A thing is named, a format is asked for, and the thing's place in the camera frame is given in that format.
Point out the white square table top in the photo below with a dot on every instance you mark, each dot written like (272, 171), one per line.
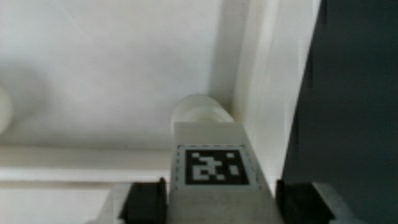
(103, 60)

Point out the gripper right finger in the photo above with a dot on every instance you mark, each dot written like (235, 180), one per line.
(300, 204)

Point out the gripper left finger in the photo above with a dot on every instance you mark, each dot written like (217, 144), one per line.
(144, 207)

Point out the white table leg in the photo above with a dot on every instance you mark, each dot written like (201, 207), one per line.
(219, 189)

